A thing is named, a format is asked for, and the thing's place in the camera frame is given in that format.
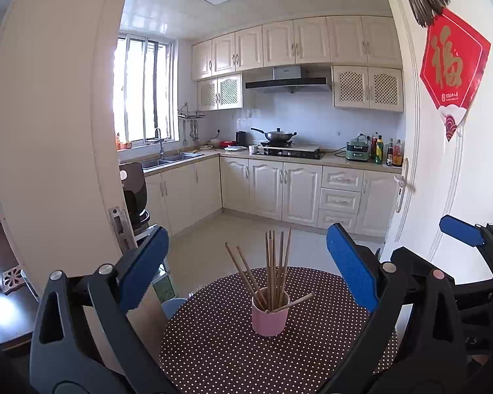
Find arched lattice door cabinet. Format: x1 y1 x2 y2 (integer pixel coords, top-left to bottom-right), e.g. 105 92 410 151
197 74 244 111

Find wok with lid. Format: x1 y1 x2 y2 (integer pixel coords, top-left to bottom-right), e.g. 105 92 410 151
250 127 297 143

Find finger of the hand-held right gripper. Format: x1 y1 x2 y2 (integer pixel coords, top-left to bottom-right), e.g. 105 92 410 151
439 214 493 255
390 246 462 292

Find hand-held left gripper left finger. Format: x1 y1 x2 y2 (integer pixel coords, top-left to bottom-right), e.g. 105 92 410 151
30 225 171 394

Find group of wooden chopsticks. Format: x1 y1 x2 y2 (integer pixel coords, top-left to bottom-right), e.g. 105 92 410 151
224 226 315 313

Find cream upper wall cabinets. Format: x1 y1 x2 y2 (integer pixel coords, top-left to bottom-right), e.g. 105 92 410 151
191 15 403 81

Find flower pattern trivet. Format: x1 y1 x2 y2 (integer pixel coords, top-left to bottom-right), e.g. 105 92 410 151
1 267 23 295

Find metal door strike plate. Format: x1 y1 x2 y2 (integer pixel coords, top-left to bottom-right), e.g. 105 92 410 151
109 206 137 255

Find wall utensil rack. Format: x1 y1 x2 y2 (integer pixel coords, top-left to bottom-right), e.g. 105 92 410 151
177 102 206 120

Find brown wooden desk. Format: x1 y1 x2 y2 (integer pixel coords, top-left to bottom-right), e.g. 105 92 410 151
0 219 40 347

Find white door handle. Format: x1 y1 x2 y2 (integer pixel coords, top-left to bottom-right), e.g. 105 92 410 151
393 158 416 213

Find blue plastic stool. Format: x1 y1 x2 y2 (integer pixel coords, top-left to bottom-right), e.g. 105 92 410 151
161 297 188 319

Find black gas stove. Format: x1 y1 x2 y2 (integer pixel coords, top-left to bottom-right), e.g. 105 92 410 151
251 143 326 161

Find black rounded appliance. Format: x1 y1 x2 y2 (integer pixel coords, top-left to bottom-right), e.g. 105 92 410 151
119 162 151 230

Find green countertop cooker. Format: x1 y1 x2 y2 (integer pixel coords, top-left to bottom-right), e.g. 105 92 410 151
345 133 371 162

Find steel kitchen sink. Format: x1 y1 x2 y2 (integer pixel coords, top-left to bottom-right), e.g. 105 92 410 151
140 152 204 170

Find red diamond door poster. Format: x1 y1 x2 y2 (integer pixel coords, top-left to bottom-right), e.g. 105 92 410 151
419 7 492 142

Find cream base cabinets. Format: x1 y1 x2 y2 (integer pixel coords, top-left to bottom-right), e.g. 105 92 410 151
142 150 403 239

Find square lattice door cabinet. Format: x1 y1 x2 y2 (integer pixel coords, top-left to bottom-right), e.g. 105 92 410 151
332 66 404 112

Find kitchen window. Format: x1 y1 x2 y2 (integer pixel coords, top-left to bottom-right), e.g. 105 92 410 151
113 35 177 148

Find white door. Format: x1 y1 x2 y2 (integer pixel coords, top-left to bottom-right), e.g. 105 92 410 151
378 0 493 288

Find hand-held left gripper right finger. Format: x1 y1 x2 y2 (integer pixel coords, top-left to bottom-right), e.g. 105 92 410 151
318 223 468 394

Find pink cup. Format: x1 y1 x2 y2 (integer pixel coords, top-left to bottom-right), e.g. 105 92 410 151
251 287 290 337

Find hanging kitchen utensils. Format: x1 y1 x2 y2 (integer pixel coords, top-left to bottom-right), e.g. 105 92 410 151
183 119 200 146

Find range hood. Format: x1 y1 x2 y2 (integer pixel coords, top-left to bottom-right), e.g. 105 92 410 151
245 66 332 93

